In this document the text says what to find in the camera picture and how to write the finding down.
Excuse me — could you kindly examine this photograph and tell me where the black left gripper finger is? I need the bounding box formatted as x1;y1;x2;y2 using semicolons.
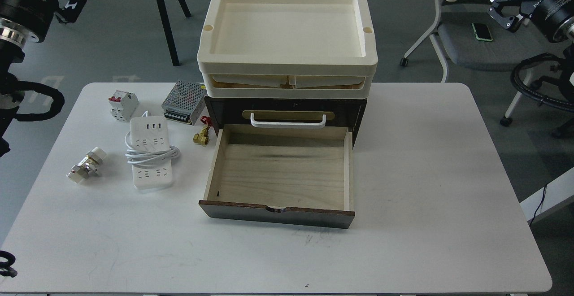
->
56;0;87;24

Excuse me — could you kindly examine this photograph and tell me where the white power strip with cable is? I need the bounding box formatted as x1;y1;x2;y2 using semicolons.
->
124;111;180;191

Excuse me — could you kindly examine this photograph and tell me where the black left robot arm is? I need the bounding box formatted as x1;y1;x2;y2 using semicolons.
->
0;0;87;133

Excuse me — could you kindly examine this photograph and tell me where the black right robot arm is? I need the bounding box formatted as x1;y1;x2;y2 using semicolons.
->
488;0;574;126

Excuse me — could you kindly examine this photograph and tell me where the black smartphone green case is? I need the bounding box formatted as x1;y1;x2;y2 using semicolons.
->
471;22;493;42

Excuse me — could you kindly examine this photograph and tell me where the grey office chair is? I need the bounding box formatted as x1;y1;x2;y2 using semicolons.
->
400;0;557;127

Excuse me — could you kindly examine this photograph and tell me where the white red circuit breaker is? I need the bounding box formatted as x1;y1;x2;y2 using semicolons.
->
108;90;139;122

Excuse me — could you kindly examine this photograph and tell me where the metal mesh power supply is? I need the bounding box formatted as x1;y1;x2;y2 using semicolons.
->
161;80;206;125

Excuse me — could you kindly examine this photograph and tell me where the white metal pipe fitting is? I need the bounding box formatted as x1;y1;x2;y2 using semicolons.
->
66;147;107;184

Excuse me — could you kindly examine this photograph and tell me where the white side table edge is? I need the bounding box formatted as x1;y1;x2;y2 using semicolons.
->
520;168;574;225

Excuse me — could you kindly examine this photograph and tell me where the cream plastic stacked tray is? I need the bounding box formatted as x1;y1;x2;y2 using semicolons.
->
197;0;378;99

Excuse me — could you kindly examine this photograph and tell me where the open wooden drawer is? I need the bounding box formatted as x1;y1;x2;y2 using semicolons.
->
199;124;356;229

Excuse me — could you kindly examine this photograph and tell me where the brass valve red handle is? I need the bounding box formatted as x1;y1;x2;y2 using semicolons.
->
193;115;213;146

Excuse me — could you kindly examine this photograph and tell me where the white drawer handle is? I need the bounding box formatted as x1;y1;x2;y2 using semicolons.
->
250;113;327;130

